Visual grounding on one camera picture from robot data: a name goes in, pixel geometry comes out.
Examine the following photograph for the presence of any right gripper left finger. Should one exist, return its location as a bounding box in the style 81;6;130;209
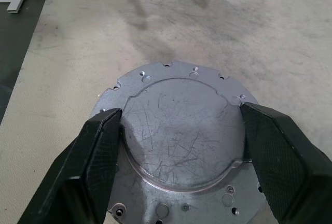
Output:
17;107;126;224

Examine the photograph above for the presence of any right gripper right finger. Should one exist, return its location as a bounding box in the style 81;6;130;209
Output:
240;101;332;224

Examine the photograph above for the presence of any silver metal motor lid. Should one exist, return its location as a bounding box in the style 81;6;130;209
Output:
89;59;269;224

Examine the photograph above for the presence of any white T-shaped bar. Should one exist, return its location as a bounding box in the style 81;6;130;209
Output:
0;0;30;15

